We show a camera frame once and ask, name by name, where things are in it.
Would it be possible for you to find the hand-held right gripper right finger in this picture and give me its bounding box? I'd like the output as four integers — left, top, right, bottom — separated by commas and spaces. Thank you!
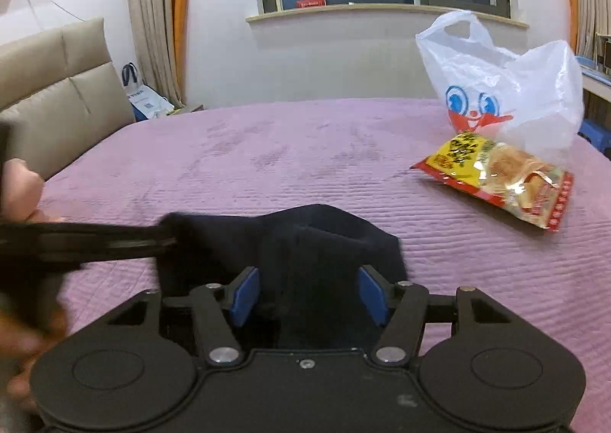
358, 265, 514, 364

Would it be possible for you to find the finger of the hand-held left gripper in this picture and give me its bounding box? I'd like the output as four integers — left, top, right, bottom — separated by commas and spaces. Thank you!
0, 217, 175, 270

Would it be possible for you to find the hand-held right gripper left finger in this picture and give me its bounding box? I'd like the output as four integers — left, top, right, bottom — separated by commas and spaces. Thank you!
102, 267, 261, 364

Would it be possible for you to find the dark navy garment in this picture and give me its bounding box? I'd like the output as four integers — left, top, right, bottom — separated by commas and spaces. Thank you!
157, 204, 409, 350

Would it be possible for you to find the person's left hand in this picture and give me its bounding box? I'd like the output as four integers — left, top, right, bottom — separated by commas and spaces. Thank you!
0, 158, 46, 224

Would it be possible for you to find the pink quilted bed blanket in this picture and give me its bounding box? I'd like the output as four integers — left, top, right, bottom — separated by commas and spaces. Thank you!
29, 96, 611, 433

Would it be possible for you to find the blue and white paper bag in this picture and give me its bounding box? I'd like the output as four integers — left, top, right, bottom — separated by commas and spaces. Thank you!
121, 63, 176, 122

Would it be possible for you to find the beige padded headboard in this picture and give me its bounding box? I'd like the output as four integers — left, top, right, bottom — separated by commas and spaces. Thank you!
0, 17, 137, 182

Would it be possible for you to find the yellow red snack packet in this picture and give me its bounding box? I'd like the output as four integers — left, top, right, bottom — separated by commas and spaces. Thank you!
411, 131, 576, 233

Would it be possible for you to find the white printed plastic bag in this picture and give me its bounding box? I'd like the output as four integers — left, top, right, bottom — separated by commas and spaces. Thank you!
415, 10, 585, 166

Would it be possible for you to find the blue plastic stool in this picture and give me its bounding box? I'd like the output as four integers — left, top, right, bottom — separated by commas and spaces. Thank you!
577, 120, 611, 153

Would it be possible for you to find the beige window sill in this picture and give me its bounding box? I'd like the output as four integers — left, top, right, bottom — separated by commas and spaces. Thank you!
246, 3, 530, 29

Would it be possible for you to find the white desk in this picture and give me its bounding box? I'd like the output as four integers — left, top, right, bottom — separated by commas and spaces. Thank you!
575, 32, 611, 128

